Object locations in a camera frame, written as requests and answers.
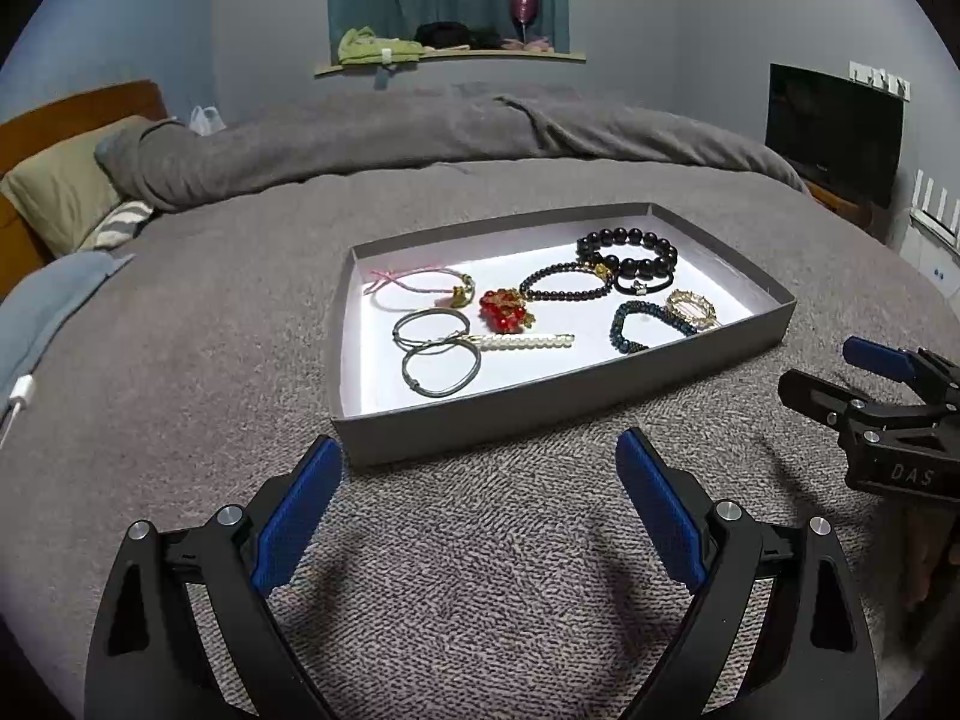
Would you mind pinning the wooden headboard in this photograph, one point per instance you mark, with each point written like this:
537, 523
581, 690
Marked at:
22, 250

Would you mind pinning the green cloth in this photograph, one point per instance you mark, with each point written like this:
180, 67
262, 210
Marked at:
362, 46

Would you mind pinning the blue blanket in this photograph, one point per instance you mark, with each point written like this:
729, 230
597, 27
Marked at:
34, 311

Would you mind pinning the wooden window shelf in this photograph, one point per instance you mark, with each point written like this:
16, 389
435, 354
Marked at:
441, 56

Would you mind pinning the right hand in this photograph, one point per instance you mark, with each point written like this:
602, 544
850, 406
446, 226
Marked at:
926, 535

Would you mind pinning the white charger plug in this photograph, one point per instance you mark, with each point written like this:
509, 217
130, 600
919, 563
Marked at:
20, 397

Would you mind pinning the striped pillow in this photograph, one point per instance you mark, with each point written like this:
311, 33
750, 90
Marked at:
120, 226

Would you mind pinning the red gold brooch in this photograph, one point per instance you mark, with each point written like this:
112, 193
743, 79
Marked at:
504, 312

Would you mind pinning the black cloth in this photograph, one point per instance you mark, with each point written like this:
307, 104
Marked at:
442, 35

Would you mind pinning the olive green pillow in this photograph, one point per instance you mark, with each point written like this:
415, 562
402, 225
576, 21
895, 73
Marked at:
62, 192

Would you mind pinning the pearl hair clip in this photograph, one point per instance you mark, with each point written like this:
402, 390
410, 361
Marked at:
519, 342

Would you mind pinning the grey cardboard tray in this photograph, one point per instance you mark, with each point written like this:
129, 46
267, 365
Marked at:
389, 407

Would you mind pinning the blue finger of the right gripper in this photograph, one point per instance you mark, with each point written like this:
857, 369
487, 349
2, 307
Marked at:
817, 399
891, 363

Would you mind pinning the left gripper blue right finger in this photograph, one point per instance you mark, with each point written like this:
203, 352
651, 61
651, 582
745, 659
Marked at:
690, 531

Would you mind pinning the white router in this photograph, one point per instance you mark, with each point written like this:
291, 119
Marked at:
935, 209

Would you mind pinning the white plastic bag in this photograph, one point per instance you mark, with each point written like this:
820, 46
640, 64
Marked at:
206, 121

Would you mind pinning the black television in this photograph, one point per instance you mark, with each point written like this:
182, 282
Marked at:
837, 134

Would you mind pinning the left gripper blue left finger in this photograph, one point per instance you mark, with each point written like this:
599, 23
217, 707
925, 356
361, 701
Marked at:
276, 526

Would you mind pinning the grey duvet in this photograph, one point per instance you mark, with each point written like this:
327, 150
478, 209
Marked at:
170, 167

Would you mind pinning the pink wine glass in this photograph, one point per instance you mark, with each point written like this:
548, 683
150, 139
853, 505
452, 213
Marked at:
523, 15

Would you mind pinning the white wall hooks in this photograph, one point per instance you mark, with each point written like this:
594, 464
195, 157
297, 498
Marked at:
881, 79

